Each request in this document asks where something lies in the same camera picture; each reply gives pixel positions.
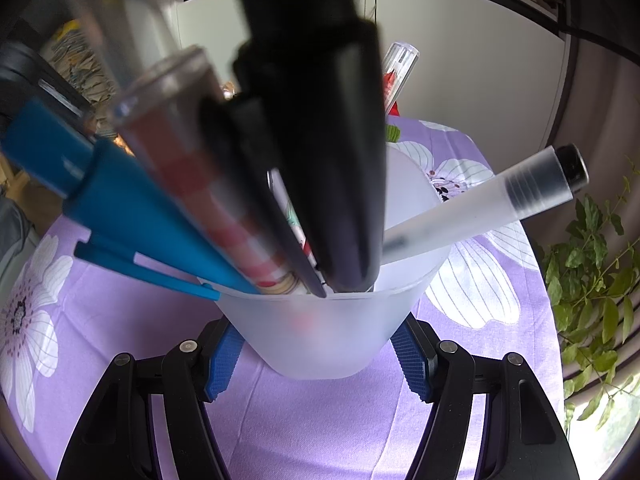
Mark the black marker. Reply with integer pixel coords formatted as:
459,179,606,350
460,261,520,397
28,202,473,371
232,0,390,294

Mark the tall pile of books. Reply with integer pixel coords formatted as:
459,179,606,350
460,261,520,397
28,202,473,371
40,20,123,111

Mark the white bookcase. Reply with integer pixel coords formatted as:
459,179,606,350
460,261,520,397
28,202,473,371
165,0,571,161

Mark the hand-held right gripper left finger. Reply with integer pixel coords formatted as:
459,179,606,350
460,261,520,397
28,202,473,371
55,317,246,480

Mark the frosted plastic cup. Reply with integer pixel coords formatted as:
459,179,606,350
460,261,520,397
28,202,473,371
197,147,453,380

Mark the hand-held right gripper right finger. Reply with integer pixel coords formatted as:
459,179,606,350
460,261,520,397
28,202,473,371
391,316,581,480

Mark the red checkered pen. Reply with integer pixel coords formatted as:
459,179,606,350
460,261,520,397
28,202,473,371
106,45,303,297

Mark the pink curtain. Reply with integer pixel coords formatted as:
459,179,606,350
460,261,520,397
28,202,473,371
542,25,640,251

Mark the potted green plant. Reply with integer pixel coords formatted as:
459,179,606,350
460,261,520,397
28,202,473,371
537,160,640,436

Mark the frosted pen with black cap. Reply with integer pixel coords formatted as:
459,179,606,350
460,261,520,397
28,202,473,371
382,143,591,267

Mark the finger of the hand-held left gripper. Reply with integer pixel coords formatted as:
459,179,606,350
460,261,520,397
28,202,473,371
35,77,98,133

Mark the purple floral tablecloth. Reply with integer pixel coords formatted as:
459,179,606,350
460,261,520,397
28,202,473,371
0,117,568,480

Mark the glass cabinet door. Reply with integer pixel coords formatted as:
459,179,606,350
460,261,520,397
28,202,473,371
0,0,186,56

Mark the blue pen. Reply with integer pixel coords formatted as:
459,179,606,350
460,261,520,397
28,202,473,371
0,99,263,303

